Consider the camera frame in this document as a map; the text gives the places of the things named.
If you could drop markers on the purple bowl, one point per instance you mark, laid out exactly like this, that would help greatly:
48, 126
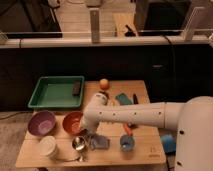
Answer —
42, 123

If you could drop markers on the black marker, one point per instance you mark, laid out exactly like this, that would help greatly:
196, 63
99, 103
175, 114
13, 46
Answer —
135, 99

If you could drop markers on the silver metal ladle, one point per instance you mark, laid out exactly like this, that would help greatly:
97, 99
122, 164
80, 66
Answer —
79, 145

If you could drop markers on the grey metal post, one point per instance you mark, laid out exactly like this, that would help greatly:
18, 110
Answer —
95, 26
192, 23

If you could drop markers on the green plastic tray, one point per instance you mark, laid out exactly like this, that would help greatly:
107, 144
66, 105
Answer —
55, 92

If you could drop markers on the orange carrot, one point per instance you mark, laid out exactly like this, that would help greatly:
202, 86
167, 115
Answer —
127, 129

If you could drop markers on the black remote in tray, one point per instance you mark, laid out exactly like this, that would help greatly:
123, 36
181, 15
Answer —
76, 88

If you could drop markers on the grey metal post left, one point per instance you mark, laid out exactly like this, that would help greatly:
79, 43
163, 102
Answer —
95, 26

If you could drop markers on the white cup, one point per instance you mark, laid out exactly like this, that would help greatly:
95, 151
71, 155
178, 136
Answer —
48, 146

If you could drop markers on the orange fruit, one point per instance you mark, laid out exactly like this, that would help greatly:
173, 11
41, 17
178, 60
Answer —
104, 84

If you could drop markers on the grey metal post right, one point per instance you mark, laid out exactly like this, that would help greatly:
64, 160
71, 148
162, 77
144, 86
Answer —
192, 23

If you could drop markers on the orange-red bowl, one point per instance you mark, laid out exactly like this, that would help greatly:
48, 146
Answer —
71, 123

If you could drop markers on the blue box on floor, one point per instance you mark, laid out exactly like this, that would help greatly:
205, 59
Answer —
169, 144

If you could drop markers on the blue-grey cloth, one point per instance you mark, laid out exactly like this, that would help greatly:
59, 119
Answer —
99, 142

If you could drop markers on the teal sponge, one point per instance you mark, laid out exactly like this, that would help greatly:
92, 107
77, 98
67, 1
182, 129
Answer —
123, 99

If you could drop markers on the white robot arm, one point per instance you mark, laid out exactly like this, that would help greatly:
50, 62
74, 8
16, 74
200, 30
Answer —
193, 121

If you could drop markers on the dark red grapes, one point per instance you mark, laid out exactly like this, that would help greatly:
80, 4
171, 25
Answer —
105, 94

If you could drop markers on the small blue bowl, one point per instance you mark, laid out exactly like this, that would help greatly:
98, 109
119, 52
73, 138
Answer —
127, 143

